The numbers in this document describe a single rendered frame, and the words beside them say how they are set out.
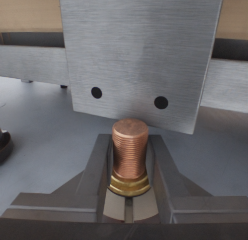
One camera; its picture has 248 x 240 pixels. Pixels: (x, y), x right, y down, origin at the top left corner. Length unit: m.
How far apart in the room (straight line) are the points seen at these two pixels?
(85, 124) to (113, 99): 0.24
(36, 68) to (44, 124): 0.17
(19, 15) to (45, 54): 0.11
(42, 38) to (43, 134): 0.18
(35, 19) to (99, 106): 0.20
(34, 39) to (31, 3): 0.05
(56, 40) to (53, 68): 0.06
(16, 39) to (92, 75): 0.23
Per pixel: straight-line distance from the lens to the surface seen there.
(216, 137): 0.39
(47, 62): 0.26
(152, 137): 0.15
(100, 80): 0.16
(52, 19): 0.30
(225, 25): 0.23
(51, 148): 0.34
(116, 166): 0.16
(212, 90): 0.20
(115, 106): 0.16
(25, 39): 0.36
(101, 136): 0.15
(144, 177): 0.16
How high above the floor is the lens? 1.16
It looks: 28 degrees up
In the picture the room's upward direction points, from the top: 179 degrees counter-clockwise
